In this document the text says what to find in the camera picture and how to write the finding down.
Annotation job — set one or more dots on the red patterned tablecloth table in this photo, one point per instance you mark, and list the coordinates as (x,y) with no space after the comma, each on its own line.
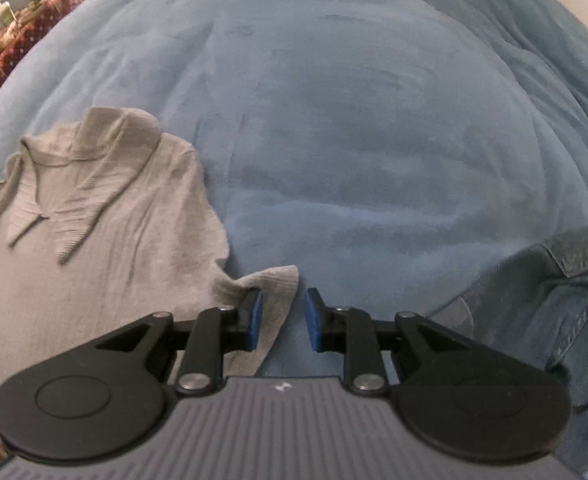
(32,24)

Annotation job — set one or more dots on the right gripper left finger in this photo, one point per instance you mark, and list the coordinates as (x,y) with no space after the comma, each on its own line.
(215,333)

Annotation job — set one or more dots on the green drink cup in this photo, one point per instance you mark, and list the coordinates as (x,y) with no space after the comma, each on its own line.
(7,15)

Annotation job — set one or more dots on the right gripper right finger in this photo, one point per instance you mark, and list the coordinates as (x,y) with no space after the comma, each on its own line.
(352,333)

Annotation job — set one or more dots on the blue plush duvet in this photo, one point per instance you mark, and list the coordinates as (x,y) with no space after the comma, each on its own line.
(393,151)

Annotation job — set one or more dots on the blue denim garment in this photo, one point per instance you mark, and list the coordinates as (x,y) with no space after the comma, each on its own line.
(534,307)

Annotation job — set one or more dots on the grey knit polo shirt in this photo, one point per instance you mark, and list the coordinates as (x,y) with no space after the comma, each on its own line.
(105,221)

